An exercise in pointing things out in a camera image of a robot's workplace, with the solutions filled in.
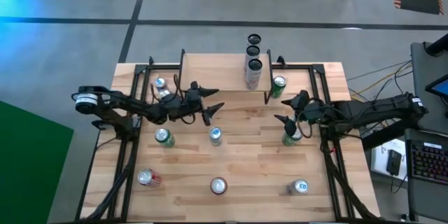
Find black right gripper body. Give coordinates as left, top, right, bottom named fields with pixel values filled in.
left=299, top=99, right=332, bottom=124

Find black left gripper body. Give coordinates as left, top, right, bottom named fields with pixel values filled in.
left=176, top=82, right=206, bottom=120

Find green Sprite can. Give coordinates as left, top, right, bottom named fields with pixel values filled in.
left=281, top=125, right=304, bottom=147
left=154, top=127, right=176, bottom=148
left=271, top=75, right=288, bottom=99

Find tall white slim can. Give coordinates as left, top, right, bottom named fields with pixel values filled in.
left=245, top=44, right=261, bottom=61
left=244, top=58, right=263, bottom=91
left=246, top=33, right=263, bottom=48

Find red white striped can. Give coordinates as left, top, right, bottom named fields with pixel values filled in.
left=136, top=168, right=163, bottom=188

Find wooden shelf black metal legs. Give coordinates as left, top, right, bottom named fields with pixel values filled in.
left=177, top=48, right=274, bottom=106

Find red black Darth Vader can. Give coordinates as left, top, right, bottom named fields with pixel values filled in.
left=209, top=176, right=229, bottom=195

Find white paper sheet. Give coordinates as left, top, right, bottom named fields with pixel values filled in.
left=370, top=138, right=410, bottom=183

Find black phone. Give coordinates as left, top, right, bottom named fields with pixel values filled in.
left=386, top=149, right=403, bottom=177

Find grey desk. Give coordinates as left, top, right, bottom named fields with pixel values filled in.
left=405, top=41, right=448, bottom=223

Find black backlit keyboard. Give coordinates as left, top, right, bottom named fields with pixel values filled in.
left=405, top=139, right=448, bottom=186

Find tablet with blue screen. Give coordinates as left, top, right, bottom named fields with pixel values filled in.
left=425, top=76, right=448, bottom=99

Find black pole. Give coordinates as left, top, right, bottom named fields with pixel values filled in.
left=423, top=33, right=448, bottom=57

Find green floor mat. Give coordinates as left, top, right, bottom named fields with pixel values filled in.
left=0, top=99, right=75, bottom=224

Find yellow cable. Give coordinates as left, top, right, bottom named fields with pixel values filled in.
left=349, top=63, right=414, bottom=113

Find black cable bundle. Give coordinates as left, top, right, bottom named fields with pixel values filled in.
left=83, top=136, right=141, bottom=221
left=320, top=136, right=375, bottom=221

